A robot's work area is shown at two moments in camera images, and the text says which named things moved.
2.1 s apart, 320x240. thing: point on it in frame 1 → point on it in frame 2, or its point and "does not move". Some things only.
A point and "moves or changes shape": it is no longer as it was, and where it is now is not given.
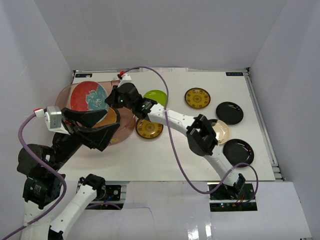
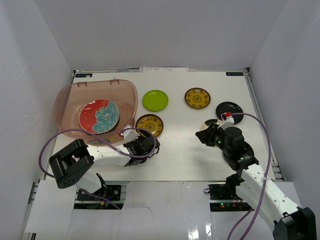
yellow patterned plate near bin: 148,129 does not move
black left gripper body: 72,125 → 152,141
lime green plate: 158,95 does not move
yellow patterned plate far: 197,98 does not move
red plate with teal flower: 89,95 moves or changes shape
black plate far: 229,112 does not move
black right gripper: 112,99 → 206,136
